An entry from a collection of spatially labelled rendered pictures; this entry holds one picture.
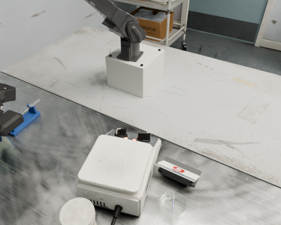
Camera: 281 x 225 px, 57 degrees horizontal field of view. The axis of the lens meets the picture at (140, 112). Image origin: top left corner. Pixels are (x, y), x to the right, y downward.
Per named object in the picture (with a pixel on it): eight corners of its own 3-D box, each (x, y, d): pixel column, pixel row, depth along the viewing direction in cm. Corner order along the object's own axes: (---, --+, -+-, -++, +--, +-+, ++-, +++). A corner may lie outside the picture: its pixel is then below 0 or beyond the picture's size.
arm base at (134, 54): (125, 49, 83) (124, 31, 79) (144, 52, 81) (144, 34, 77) (115, 59, 78) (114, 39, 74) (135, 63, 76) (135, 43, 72)
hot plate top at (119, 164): (100, 136, 57) (99, 133, 57) (153, 147, 55) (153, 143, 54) (76, 181, 48) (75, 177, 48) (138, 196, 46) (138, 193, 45)
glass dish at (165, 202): (179, 227, 50) (180, 221, 48) (154, 214, 52) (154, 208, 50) (189, 203, 53) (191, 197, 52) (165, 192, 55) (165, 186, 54)
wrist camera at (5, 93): (-7, 92, 57) (16, 77, 61) (-31, 83, 59) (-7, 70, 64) (1, 113, 60) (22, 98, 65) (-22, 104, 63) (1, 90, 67)
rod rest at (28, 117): (32, 111, 76) (28, 101, 74) (41, 114, 75) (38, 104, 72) (5, 133, 69) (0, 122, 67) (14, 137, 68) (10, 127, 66)
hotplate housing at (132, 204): (112, 136, 68) (109, 113, 63) (161, 146, 65) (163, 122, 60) (74, 214, 52) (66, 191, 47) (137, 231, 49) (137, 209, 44)
